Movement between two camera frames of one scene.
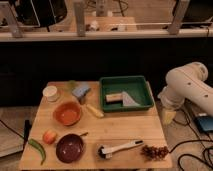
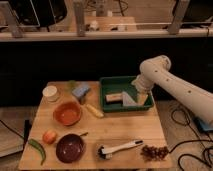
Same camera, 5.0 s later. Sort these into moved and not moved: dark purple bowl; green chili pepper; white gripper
Moved: white gripper
Not moved: green chili pepper; dark purple bowl
